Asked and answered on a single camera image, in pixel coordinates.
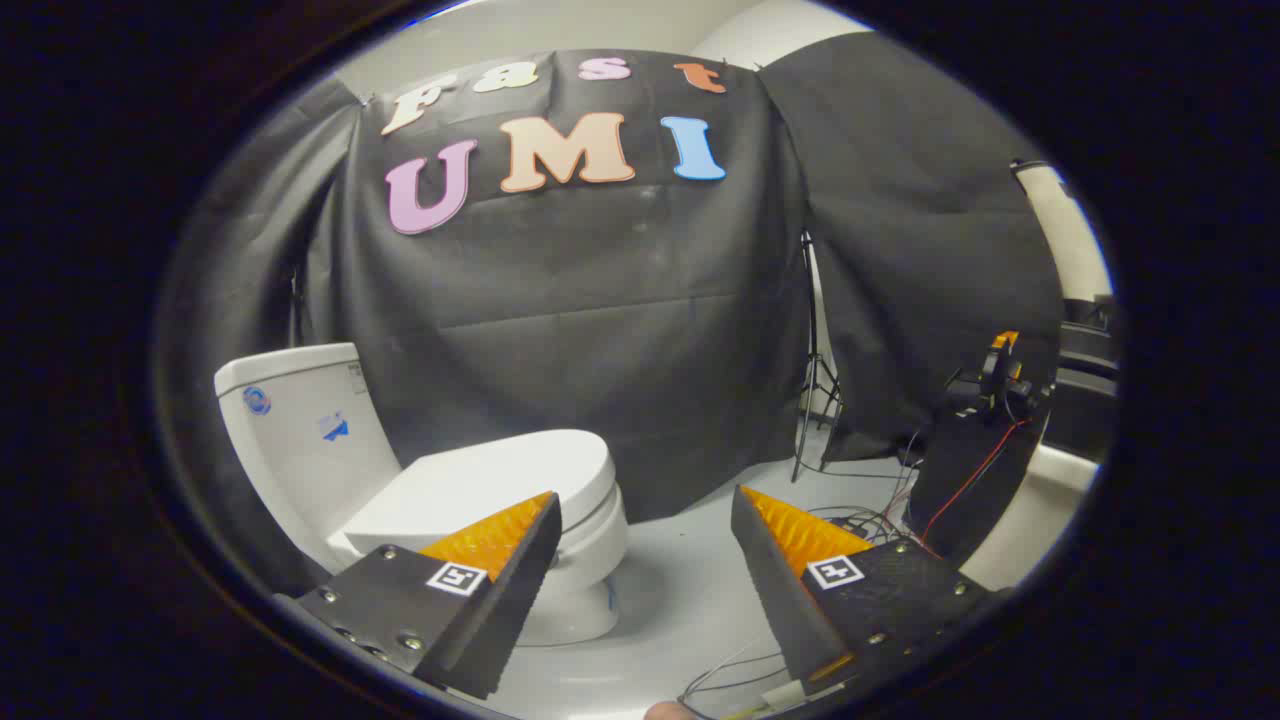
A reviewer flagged black tripod stand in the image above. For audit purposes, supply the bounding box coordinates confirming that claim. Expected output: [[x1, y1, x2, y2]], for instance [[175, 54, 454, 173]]
[[790, 232, 843, 483]]

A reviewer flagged white ledge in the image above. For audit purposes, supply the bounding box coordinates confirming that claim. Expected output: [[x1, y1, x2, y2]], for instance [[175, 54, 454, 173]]
[[960, 445, 1101, 591]]

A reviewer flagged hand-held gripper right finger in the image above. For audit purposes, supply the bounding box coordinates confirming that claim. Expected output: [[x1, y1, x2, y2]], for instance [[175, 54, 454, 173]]
[[729, 485, 993, 696]]

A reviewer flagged dark furniture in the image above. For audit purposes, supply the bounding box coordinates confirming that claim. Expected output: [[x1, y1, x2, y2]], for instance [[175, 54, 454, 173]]
[[1055, 295, 1119, 466]]

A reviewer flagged black backdrop cloth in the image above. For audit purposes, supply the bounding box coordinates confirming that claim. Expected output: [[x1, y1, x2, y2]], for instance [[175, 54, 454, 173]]
[[300, 50, 811, 526], [757, 30, 1063, 463], [155, 80, 361, 591]]

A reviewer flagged tangle of floor cables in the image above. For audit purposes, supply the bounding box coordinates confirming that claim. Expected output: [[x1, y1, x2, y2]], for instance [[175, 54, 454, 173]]
[[680, 420, 1031, 719]]

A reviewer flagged white toilet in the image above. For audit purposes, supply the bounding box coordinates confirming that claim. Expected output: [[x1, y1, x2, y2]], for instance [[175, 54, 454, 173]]
[[213, 343, 631, 646]]

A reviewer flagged white toilet lid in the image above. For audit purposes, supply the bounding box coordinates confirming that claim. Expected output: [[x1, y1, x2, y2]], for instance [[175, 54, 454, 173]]
[[340, 430, 617, 557]]

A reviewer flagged orange and black device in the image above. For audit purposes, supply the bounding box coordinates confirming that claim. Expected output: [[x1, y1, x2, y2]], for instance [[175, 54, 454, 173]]
[[950, 330, 1031, 421]]

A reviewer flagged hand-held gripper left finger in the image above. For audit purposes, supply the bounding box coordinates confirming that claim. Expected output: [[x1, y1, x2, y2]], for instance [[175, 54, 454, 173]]
[[295, 490, 564, 701]]

